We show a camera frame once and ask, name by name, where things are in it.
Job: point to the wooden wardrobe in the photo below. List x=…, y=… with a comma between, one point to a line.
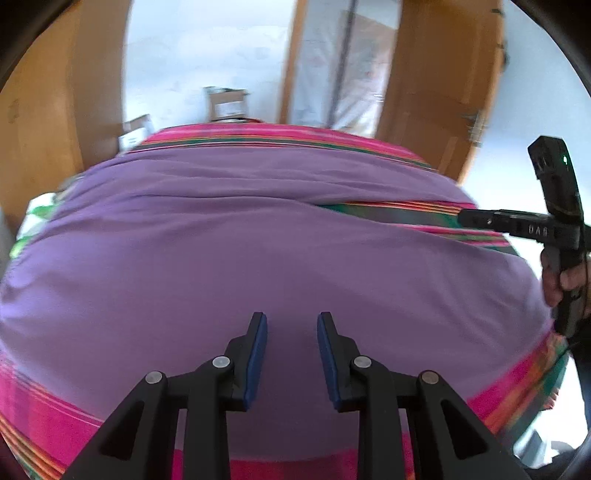
x=55, y=101

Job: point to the person's right hand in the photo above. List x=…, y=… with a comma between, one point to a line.
x=549, y=281

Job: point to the wooden door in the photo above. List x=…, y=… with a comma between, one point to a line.
x=438, y=78

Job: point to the wooden door frame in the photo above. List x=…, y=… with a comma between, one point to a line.
x=292, y=60

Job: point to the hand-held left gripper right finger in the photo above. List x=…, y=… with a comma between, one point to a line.
x=328, y=364

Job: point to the green tissue pack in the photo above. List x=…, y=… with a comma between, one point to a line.
x=37, y=219

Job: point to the small white box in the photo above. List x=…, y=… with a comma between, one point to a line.
x=135, y=134

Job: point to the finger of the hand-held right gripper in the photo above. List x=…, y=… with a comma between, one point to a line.
x=485, y=219

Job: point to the clear plastic door curtain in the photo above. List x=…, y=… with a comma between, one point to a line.
x=323, y=69

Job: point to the cardboard box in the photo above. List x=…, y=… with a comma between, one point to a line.
x=227, y=105

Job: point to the purple pants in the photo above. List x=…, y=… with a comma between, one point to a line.
x=254, y=258

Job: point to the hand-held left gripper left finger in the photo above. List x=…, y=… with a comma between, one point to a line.
x=256, y=360

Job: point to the pink green plaid blanket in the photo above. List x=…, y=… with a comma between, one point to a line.
x=46, y=424

